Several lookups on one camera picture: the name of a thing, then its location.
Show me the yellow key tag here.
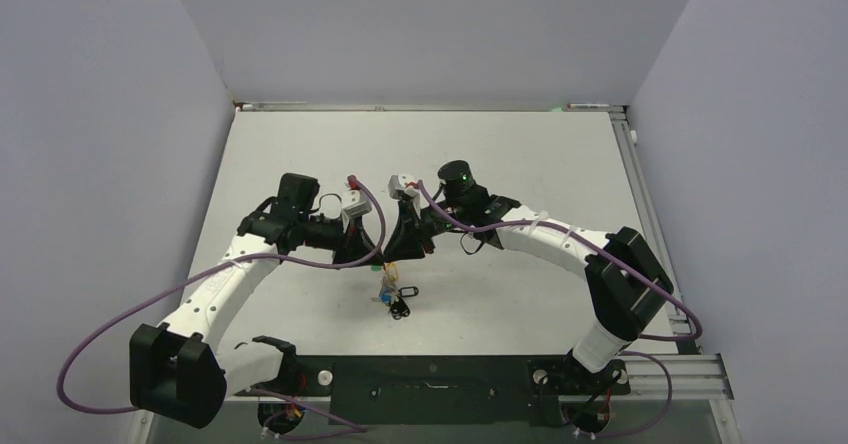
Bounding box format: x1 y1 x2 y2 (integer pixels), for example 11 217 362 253
383 263 399 282

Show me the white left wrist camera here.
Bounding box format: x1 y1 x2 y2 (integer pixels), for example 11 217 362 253
340 189 373 226

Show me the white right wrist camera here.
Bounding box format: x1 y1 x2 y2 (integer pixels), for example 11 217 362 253
387 174 420 202

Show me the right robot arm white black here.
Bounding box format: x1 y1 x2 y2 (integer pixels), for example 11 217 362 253
383 160 674 392

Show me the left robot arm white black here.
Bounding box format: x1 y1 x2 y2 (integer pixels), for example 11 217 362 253
129 173 386 428

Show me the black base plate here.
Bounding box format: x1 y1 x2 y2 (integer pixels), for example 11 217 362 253
258 355 631 426

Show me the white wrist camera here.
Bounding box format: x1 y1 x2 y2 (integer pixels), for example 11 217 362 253
387 174 420 202
340 189 373 226

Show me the metal key holder red handle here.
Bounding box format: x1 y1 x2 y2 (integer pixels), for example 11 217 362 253
371 264 420 320

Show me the aluminium frame rail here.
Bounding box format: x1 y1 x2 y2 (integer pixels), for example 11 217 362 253
129 104 731 441

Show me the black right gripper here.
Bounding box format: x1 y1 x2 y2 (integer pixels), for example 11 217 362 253
384 199 467 262

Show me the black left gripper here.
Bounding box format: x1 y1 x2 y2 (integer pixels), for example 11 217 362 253
298 210 384 270

